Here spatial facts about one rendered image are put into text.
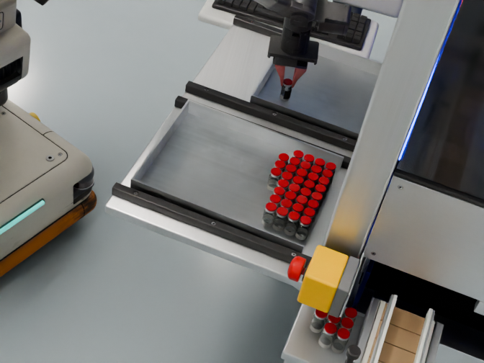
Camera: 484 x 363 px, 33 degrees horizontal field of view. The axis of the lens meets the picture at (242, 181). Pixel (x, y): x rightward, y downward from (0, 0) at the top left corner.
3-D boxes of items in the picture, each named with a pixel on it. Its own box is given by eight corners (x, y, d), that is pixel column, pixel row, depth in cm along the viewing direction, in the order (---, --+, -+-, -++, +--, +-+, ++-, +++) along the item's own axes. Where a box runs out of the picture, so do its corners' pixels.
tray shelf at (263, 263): (427, 86, 192) (430, 79, 190) (349, 307, 144) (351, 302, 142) (238, 21, 199) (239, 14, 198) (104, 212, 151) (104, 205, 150)
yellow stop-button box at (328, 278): (350, 286, 135) (360, 258, 130) (338, 319, 130) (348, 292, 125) (307, 269, 136) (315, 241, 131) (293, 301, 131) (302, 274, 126)
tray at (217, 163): (340, 168, 165) (343, 156, 163) (299, 258, 147) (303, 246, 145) (186, 111, 171) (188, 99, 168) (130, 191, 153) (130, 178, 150)
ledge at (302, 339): (379, 329, 141) (382, 323, 140) (360, 390, 133) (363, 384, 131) (303, 299, 144) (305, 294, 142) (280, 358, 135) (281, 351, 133)
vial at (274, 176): (279, 186, 159) (283, 169, 156) (275, 193, 158) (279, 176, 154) (269, 181, 160) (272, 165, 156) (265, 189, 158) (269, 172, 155)
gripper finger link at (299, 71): (301, 97, 172) (308, 61, 166) (268, 92, 173) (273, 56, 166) (303, 78, 177) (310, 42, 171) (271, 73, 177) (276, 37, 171)
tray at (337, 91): (426, 91, 187) (431, 80, 184) (401, 162, 169) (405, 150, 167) (287, 44, 192) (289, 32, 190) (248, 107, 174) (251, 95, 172)
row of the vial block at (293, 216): (322, 176, 163) (327, 160, 159) (293, 238, 150) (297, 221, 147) (312, 172, 163) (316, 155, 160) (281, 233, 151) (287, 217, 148)
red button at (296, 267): (312, 273, 133) (317, 257, 131) (305, 290, 131) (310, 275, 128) (291, 264, 134) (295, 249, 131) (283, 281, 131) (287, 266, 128)
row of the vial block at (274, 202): (301, 168, 163) (305, 152, 160) (270, 228, 151) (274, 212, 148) (291, 164, 164) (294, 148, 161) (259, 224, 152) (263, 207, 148)
